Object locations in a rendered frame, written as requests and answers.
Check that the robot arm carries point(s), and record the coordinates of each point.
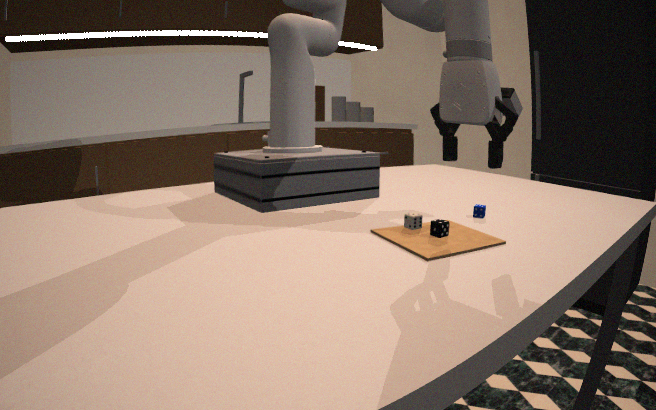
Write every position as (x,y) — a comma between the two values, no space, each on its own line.
(292,38)

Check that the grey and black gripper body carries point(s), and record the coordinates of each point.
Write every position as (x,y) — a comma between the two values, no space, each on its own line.
(468,87)

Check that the black die with white pips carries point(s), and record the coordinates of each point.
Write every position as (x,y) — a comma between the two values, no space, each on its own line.
(439,228)

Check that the tan mat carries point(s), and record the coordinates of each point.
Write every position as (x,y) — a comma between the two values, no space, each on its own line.
(461,240)

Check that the blue die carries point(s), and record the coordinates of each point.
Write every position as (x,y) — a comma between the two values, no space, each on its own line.
(479,211)

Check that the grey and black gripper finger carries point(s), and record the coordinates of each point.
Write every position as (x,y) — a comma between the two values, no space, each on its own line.
(499,135)
(450,142)

